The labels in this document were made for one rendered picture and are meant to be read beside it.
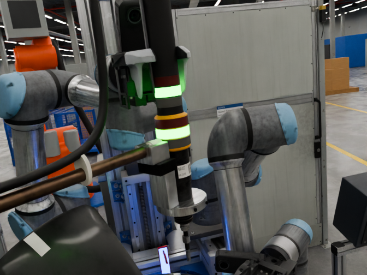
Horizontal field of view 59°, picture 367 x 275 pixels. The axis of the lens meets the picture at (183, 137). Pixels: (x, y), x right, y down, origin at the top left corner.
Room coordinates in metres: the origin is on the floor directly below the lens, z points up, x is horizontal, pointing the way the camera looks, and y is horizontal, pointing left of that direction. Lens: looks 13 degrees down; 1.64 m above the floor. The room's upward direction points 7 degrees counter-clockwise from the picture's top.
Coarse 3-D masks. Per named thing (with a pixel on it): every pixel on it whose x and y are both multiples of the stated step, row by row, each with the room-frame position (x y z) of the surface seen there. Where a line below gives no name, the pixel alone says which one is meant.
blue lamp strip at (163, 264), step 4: (164, 248) 0.75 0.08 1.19; (160, 252) 0.75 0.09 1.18; (164, 252) 0.75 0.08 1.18; (160, 256) 0.75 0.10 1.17; (164, 260) 0.75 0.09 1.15; (168, 260) 0.75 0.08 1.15; (164, 264) 0.75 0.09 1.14; (168, 264) 0.75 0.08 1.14; (164, 268) 0.75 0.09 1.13; (168, 268) 0.75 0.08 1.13; (164, 272) 0.75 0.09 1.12; (168, 272) 0.75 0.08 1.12
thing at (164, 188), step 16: (144, 144) 0.39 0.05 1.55; (160, 144) 0.38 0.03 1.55; (144, 160) 0.37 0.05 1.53; (160, 160) 0.37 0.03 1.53; (160, 176) 0.37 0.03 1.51; (160, 192) 0.39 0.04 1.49; (176, 192) 0.39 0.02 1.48; (192, 192) 0.43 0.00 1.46; (160, 208) 0.39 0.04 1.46; (176, 208) 0.38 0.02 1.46; (192, 208) 0.38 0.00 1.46
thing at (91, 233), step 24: (72, 216) 0.45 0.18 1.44; (96, 216) 0.47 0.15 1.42; (48, 240) 0.40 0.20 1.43; (72, 240) 0.41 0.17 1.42; (96, 240) 0.43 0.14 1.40; (0, 264) 0.35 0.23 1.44; (24, 264) 0.36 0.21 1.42; (48, 264) 0.37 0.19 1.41; (72, 264) 0.39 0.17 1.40; (96, 264) 0.40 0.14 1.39; (120, 264) 0.42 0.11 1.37
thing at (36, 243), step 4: (28, 236) 0.39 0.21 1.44; (32, 236) 0.39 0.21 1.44; (36, 236) 0.39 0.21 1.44; (24, 240) 0.38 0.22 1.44; (28, 240) 0.38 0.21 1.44; (32, 240) 0.39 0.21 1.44; (36, 240) 0.39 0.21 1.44; (40, 240) 0.39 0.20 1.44; (32, 244) 0.38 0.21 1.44; (36, 244) 0.38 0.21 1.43; (40, 244) 0.39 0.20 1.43; (44, 244) 0.39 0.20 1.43; (36, 248) 0.38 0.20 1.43; (40, 248) 0.38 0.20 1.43; (44, 248) 0.39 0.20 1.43; (48, 248) 0.39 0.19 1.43; (40, 252) 0.38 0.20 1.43; (44, 252) 0.38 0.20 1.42
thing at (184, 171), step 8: (176, 152) 0.40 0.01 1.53; (184, 152) 0.40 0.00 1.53; (176, 160) 0.40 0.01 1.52; (184, 160) 0.40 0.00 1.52; (184, 168) 0.40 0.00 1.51; (176, 176) 0.40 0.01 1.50; (184, 176) 0.40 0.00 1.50; (176, 184) 0.40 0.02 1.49; (184, 184) 0.40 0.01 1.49; (184, 192) 0.40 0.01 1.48; (184, 200) 0.40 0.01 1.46; (184, 216) 0.40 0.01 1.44; (192, 216) 0.41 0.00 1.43; (184, 224) 0.40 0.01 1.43
